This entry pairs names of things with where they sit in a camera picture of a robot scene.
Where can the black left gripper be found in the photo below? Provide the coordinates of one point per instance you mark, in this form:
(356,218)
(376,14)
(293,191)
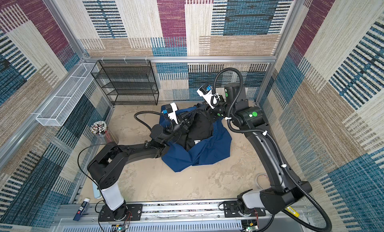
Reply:
(185,124)

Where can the blue zip jacket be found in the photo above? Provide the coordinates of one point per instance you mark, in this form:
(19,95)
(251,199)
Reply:
(206,143)

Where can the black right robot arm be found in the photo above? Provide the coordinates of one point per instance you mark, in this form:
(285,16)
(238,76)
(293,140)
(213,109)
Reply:
(286,187)

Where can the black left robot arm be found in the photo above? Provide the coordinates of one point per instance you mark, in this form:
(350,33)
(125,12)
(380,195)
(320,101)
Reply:
(106,167)

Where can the clear tape roll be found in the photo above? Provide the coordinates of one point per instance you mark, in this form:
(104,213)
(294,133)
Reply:
(262,181)

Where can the metal cup of pens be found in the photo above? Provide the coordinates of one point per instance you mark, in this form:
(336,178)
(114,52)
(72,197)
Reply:
(103,134)

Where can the pale blue flat case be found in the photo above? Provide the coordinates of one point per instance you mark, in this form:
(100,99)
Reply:
(96,191)

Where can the yellow marker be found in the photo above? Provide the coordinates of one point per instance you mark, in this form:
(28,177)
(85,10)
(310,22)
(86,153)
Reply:
(292,212)

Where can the blue white glue stick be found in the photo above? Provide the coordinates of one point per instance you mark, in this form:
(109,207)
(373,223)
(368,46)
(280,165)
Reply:
(81,209)

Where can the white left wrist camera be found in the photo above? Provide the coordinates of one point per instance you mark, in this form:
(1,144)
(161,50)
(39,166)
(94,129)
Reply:
(169,112)

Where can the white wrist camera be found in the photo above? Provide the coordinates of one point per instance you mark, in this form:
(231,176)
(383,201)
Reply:
(206,92)
(169,112)

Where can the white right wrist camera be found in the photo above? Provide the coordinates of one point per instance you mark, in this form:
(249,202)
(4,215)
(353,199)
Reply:
(206,92)

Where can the black wire mesh shelf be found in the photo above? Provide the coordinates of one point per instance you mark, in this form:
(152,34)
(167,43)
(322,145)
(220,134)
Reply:
(127,82)

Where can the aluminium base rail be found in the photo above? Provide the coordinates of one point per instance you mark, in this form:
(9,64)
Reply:
(167,216)

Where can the white wire mesh basket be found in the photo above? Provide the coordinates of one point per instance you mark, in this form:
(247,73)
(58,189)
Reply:
(59,108)

